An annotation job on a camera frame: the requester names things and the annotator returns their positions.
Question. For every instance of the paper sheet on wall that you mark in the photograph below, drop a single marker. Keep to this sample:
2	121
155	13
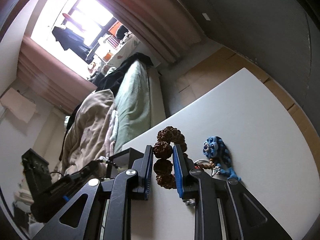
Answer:
20	106

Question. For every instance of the black clothing on bed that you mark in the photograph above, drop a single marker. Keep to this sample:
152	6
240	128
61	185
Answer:
113	80

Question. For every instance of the hanging dark clothes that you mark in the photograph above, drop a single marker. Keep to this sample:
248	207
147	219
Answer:
70	40

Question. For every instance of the white wall socket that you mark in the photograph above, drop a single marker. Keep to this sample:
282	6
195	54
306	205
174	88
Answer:
206	16

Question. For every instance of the flattened cardboard on floor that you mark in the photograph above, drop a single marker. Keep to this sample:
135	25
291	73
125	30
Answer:
227	64

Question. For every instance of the pink left curtain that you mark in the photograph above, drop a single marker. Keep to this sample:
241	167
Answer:
50	78

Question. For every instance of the pink right curtain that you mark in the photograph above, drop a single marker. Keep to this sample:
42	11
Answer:
164	26

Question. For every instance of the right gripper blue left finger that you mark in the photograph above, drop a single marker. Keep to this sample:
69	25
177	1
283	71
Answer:
143	166

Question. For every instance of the floral patterned bedding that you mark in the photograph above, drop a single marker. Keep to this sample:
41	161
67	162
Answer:
125	49

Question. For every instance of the beige blanket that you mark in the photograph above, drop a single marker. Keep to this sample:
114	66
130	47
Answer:
89	136

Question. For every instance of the orange box by window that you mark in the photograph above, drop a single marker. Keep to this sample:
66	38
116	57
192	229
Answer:
113	29

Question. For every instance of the pink curtain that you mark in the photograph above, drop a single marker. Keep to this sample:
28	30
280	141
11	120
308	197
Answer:
164	26
50	78

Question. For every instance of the black open jewelry box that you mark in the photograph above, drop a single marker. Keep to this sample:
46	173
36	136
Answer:
123	160

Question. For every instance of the hanging pink garment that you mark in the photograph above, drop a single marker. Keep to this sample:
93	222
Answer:
68	18

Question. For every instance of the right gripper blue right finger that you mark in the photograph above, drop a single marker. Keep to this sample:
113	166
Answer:
185	183

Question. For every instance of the green bed sheet mattress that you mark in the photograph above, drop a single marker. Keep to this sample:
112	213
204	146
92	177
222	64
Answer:
139	103

